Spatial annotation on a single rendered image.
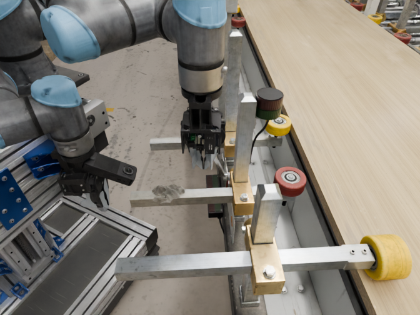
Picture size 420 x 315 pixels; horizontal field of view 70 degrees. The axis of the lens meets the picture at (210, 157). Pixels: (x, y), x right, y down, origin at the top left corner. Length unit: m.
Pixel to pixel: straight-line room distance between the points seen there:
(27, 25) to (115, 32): 0.47
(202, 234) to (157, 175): 0.56
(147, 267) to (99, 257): 0.96
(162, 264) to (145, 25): 0.40
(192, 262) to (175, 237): 1.19
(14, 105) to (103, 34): 0.23
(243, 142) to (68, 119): 0.38
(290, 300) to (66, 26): 0.81
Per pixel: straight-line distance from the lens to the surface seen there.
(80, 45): 0.47
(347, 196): 0.81
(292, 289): 0.95
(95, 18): 0.48
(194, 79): 0.49
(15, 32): 0.93
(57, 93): 0.60
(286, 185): 0.77
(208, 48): 0.47
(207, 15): 0.45
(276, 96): 0.67
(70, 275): 1.52
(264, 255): 0.57
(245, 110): 0.67
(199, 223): 1.80
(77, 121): 0.63
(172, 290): 1.61
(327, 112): 1.09
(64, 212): 1.75
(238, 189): 0.79
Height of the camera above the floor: 1.46
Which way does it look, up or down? 42 degrees down
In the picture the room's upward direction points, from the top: straight up
